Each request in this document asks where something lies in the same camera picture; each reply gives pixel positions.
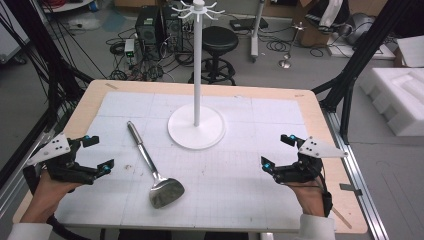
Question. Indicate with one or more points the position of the grey tape strip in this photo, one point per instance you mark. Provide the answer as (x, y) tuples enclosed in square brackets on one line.
[(350, 189)]

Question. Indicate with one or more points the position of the small metal stand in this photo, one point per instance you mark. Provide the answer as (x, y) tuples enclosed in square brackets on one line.
[(290, 46)]

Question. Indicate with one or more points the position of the aluminium rail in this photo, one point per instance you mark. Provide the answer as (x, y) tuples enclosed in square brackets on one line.
[(356, 180)]

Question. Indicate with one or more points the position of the metal spatula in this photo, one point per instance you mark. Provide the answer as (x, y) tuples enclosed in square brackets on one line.
[(165, 191)]

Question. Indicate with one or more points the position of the person's left hand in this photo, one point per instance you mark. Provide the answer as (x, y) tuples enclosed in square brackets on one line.
[(46, 200)]

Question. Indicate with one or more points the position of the white foam packaging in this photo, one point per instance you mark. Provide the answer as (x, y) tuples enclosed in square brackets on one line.
[(396, 100)]

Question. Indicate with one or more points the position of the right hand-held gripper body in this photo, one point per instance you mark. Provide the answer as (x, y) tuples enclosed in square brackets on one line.
[(300, 173)]

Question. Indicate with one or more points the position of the black metal frame stand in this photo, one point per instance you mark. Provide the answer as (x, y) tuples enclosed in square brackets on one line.
[(50, 66), (356, 60)]

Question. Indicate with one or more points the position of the black computer tower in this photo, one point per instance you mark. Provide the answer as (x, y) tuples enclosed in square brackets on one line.
[(156, 30)]

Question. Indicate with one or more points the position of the cardboard box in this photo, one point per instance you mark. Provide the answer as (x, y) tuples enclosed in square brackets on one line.
[(316, 30)]

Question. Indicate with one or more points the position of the small white box green light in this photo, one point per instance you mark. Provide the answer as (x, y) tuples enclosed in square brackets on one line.
[(129, 46)]

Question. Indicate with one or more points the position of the black flat device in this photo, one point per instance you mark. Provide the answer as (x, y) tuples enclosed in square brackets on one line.
[(248, 24)]

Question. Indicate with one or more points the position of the white grid mat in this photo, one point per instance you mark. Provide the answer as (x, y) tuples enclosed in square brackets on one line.
[(233, 186)]

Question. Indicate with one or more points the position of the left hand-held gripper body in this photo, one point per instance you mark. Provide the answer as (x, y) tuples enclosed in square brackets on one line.
[(63, 168)]

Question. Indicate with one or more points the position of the black round stool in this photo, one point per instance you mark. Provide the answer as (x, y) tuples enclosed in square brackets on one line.
[(220, 41)]

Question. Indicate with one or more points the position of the person's right hand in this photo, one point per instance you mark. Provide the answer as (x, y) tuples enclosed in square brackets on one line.
[(311, 198)]

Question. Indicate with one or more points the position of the white hook stand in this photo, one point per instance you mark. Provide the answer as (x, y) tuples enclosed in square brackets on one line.
[(196, 128)]

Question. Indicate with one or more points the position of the thin wooden stick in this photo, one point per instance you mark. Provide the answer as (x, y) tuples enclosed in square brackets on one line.
[(341, 218)]

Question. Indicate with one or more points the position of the white pole stand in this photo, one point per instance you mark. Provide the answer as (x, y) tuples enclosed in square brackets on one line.
[(256, 33)]

